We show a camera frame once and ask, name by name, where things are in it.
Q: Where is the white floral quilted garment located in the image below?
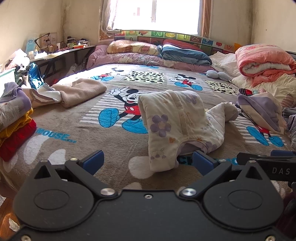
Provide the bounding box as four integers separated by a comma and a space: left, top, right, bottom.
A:
138, 90, 239, 172

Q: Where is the grey clothes pile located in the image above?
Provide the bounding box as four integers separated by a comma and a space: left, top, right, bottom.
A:
282, 108, 296, 150

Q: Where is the Mickey Mouse bed blanket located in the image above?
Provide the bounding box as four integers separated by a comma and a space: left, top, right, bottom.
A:
0, 63, 292, 193

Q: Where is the purple and cream garment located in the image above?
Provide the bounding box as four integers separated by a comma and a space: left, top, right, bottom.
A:
237, 92, 286, 135

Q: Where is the cream quilt under pink one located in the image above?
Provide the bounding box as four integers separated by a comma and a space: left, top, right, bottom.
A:
232, 74, 296, 108

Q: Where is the beige folded fleece blanket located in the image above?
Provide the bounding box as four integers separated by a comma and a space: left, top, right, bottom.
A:
52, 78, 107, 108

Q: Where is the white brown patterned garment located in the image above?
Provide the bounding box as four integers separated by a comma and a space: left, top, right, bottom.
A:
22, 83, 62, 108

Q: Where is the red folded garment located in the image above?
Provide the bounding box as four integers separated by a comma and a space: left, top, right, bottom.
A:
1, 120, 37, 162

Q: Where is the grey plush toy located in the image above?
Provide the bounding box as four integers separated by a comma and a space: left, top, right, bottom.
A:
206, 70, 232, 82

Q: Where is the yellow folded garment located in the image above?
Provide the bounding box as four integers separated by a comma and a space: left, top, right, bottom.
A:
0, 108, 34, 146

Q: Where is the pink rolled quilt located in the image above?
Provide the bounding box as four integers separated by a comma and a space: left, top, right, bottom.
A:
235, 44, 295, 87

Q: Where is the purple grey folded garment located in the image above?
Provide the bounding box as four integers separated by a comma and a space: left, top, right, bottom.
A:
1, 82, 32, 131

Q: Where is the dark cluttered desk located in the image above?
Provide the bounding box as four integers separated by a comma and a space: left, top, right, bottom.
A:
30, 45, 95, 80

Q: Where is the blue folded duvet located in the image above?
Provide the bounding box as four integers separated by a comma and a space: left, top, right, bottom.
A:
157, 44, 212, 66

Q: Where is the colourful alphabet foam mat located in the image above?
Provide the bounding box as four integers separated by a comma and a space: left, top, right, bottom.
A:
114, 30, 241, 55

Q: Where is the yellow patterned pillow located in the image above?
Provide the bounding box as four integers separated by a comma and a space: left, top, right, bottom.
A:
107, 40, 159, 56

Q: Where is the red pillow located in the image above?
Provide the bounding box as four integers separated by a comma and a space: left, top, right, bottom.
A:
163, 39, 202, 52

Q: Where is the window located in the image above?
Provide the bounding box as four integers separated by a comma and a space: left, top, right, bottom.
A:
103, 0, 203, 35

